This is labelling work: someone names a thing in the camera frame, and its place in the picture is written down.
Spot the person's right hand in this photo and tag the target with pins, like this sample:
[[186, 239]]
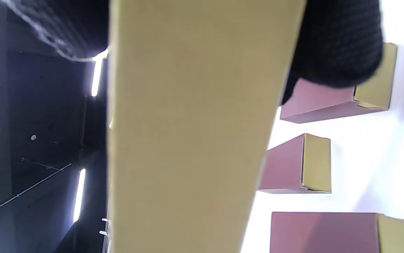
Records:
[[338, 42]]

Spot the white ceiling light strip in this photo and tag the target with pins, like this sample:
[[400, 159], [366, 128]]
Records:
[[79, 195], [96, 73]]

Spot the brown sliding storage box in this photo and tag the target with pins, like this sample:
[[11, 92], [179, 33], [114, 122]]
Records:
[[314, 102], [321, 232], [286, 165], [187, 123]]

